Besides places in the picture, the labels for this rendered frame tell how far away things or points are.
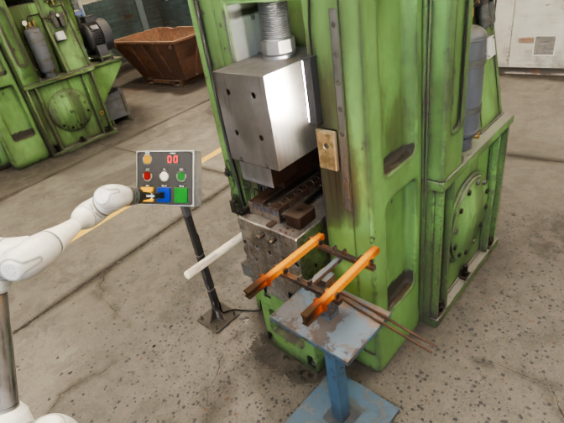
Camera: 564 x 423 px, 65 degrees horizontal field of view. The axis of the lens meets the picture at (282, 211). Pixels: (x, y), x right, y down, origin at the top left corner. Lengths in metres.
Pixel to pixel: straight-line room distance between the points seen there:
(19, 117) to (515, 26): 6.42
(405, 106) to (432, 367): 1.37
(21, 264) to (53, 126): 5.09
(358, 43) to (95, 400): 2.30
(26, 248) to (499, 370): 2.21
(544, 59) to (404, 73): 4.99
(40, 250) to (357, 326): 1.14
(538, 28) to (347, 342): 5.62
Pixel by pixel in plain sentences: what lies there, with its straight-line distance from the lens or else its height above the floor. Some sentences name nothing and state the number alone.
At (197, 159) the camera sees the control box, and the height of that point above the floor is 1.15.
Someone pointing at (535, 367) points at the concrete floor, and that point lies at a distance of 2.69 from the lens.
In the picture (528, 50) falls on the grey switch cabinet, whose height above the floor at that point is 0.32.
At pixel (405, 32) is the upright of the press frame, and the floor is 1.64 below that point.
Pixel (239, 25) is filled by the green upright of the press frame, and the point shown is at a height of 1.73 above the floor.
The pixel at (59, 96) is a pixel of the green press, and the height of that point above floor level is 0.72.
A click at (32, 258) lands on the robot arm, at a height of 1.32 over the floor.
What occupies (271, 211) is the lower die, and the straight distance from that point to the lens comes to 2.03.
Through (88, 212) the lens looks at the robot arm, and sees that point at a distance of 2.02.
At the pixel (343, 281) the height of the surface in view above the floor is 0.98.
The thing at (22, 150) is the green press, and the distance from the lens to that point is 6.57.
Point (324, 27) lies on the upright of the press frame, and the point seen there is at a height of 1.74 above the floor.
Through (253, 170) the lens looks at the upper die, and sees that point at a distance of 1.98.
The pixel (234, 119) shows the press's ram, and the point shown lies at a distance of 1.93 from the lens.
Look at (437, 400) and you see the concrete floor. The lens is 2.47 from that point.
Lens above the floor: 2.02
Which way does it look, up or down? 32 degrees down
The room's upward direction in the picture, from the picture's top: 10 degrees counter-clockwise
